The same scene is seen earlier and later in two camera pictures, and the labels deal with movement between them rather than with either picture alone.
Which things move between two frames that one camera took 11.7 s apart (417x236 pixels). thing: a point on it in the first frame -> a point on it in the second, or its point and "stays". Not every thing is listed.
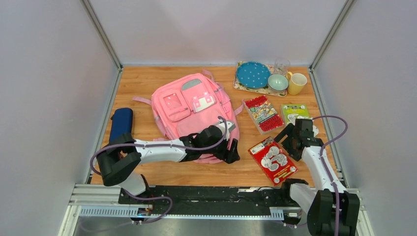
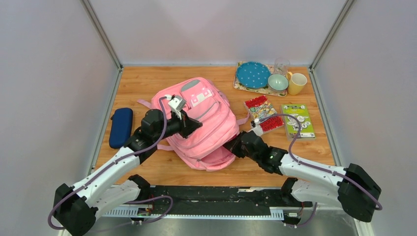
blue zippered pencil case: (121, 123) stays
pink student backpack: (184, 107) stays
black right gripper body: (287, 143) -> (237, 148)
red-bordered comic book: (265, 116) stays
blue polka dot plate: (253, 74) stays
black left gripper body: (220, 150) -> (177, 125)
